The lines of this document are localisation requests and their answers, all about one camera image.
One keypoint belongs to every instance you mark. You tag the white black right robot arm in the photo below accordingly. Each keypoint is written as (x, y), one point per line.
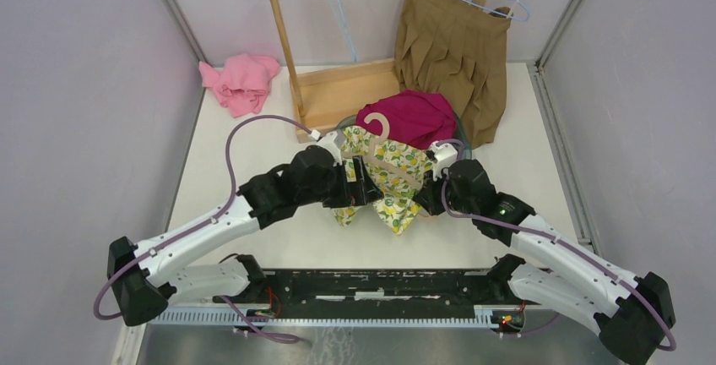
(633, 316)

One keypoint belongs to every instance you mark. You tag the beige wooden hanger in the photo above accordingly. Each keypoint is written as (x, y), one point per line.
(380, 150)

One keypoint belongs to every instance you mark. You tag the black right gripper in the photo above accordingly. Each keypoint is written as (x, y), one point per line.
(427, 194)

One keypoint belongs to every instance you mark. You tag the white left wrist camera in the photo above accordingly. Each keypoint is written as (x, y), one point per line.
(331, 142)

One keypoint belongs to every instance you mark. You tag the pink crumpled cloth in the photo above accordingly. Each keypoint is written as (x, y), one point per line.
(244, 83)

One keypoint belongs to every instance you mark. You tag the teal plastic basket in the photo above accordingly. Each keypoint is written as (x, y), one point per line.
(347, 123)

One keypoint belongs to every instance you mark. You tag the wooden clothes rack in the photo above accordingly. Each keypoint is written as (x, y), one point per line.
(324, 97)

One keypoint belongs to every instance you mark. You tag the brown skirt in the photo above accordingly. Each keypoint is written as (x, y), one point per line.
(455, 49)

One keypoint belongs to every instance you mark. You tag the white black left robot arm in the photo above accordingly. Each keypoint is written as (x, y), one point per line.
(147, 277)

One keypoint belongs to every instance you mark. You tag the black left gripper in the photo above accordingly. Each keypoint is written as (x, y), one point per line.
(359, 193)

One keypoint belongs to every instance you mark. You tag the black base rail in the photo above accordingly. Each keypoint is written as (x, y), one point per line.
(378, 294)

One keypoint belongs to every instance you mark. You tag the magenta cloth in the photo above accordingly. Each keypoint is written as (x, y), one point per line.
(415, 118)

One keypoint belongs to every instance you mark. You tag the yellow patterned cloth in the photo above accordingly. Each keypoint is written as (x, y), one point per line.
(391, 178)

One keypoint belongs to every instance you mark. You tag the white slotted cable duct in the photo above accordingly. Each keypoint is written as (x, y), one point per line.
(226, 316)

